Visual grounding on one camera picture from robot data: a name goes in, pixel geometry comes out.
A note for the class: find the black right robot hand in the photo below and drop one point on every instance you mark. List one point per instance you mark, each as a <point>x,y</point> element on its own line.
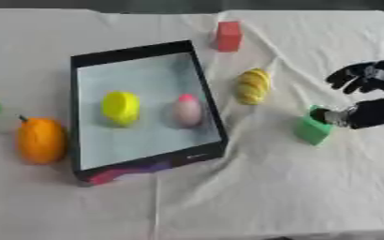
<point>376,112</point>

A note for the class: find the black box with white inside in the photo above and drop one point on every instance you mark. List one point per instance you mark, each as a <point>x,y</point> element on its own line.
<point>146,93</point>

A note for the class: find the yellow toy bread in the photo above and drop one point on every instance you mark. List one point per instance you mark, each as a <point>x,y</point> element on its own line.
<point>252,86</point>

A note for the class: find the red block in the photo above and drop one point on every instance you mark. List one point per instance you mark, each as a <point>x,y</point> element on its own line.
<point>228,36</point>

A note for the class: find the pink toy egg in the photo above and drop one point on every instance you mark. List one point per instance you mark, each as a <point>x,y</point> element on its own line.
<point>187,110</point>

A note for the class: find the yellow round toy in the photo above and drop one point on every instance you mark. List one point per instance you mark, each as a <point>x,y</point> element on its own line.
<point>121,107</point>

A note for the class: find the orange toy pumpkin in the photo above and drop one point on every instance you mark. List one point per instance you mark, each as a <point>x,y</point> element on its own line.
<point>41,140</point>

